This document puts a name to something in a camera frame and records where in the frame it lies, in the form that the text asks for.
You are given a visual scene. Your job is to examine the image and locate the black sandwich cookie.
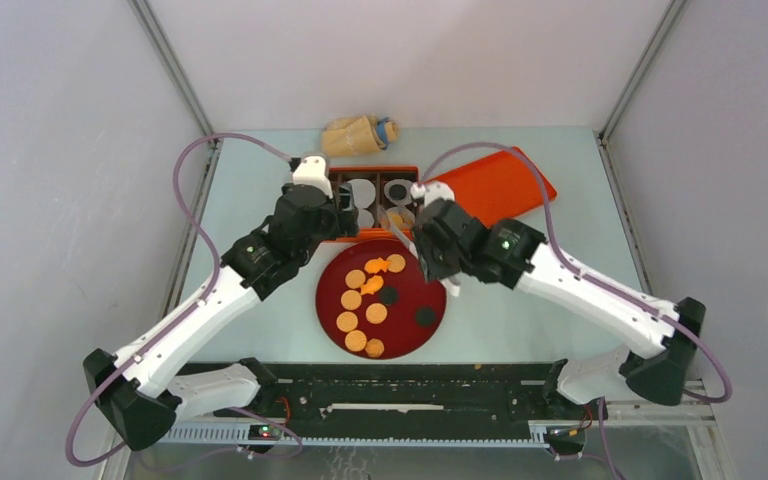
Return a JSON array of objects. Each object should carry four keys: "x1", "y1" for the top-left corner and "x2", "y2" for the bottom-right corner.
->
[
  {"x1": 414, "y1": 306, "x2": 437, "y2": 328},
  {"x1": 378, "y1": 286, "x2": 399, "y2": 306},
  {"x1": 387, "y1": 184, "x2": 407, "y2": 203}
]

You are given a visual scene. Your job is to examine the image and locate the orange box lid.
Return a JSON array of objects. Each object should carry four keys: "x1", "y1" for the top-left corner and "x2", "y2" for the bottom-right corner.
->
[{"x1": 431, "y1": 151, "x2": 544, "y2": 227}]

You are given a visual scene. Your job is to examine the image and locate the orange cookie box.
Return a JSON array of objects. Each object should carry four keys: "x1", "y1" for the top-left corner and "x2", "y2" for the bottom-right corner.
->
[{"x1": 329, "y1": 165, "x2": 419, "y2": 243}]

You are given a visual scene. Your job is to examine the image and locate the dark red round plate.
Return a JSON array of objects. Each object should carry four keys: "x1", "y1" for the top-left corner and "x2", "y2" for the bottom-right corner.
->
[{"x1": 314, "y1": 239, "x2": 447, "y2": 360}]

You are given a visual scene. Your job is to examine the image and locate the metal tongs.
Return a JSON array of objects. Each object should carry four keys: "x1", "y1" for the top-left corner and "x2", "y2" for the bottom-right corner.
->
[{"x1": 377, "y1": 205, "x2": 461, "y2": 297}]

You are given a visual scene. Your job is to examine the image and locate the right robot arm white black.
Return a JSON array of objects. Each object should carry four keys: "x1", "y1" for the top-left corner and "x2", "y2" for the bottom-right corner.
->
[{"x1": 411, "y1": 199, "x2": 706, "y2": 418}]

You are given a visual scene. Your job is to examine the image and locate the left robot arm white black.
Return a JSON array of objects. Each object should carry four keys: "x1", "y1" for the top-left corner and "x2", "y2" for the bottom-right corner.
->
[{"x1": 82, "y1": 183, "x2": 358, "y2": 451}]

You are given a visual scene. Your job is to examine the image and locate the orange fish cookie upper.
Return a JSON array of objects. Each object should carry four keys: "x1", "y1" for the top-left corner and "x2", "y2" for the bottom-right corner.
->
[{"x1": 364, "y1": 257, "x2": 390, "y2": 275}]

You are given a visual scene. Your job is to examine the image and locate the orange fish cookie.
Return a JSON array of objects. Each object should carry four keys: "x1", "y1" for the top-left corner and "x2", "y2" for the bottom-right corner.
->
[
  {"x1": 359, "y1": 275, "x2": 384, "y2": 295},
  {"x1": 364, "y1": 257, "x2": 390, "y2": 275}
]

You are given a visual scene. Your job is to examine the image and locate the orange fish cookie lower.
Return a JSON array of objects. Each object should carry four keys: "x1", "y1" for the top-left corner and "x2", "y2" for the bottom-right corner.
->
[{"x1": 359, "y1": 275, "x2": 384, "y2": 295}]

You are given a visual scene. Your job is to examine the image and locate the beige cloth bundle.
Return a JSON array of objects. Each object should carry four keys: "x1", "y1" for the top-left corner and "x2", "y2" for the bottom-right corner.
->
[{"x1": 321, "y1": 115, "x2": 400, "y2": 157}]

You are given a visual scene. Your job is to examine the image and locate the swirl tan cookie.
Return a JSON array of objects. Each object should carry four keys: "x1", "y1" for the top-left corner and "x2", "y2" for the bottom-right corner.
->
[{"x1": 364, "y1": 338, "x2": 385, "y2": 358}]

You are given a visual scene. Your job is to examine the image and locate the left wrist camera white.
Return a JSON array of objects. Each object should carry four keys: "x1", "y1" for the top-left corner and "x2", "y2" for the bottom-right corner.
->
[{"x1": 290, "y1": 153, "x2": 333, "y2": 198}]

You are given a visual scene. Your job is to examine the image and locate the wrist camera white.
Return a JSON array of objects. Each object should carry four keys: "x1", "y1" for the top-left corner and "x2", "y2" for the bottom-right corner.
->
[
  {"x1": 290, "y1": 153, "x2": 333, "y2": 198},
  {"x1": 410, "y1": 181, "x2": 455, "y2": 215}
]

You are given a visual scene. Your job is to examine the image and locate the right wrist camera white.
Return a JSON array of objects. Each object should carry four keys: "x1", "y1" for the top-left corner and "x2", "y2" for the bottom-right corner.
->
[{"x1": 410, "y1": 181, "x2": 455, "y2": 215}]

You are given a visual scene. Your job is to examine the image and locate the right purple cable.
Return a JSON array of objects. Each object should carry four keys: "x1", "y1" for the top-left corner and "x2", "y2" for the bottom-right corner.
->
[{"x1": 417, "y1": 141, "x2": 734, "y2": 480}]

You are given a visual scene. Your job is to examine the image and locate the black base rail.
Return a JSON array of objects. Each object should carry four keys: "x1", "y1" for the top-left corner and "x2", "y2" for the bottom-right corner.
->
[{"x1": 213, "y1": 362, "x2": 609, "y2": 439}]

